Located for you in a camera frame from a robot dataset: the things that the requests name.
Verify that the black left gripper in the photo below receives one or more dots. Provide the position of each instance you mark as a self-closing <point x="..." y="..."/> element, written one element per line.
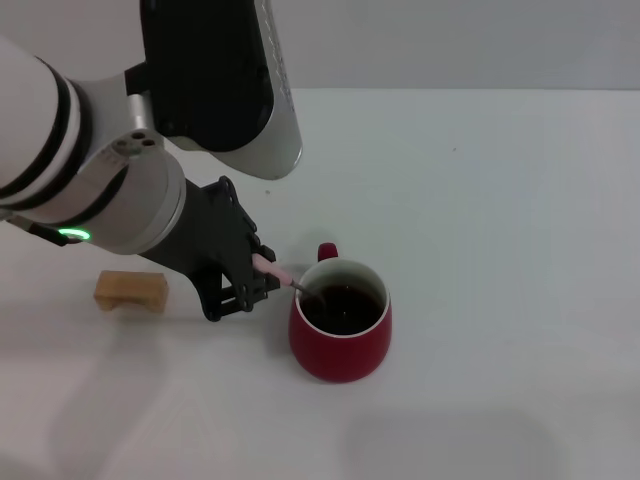
<point x="210" y="245"/>

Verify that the red cup with coffee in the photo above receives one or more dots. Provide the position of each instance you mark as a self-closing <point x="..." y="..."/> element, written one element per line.
<point x="340" y="355"/>

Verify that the notched plain wooden block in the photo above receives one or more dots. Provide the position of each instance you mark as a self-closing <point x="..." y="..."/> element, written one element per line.
<point x="130" y="290"/>

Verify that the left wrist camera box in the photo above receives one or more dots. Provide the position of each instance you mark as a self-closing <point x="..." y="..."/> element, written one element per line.
<point x="215" y="75"/>

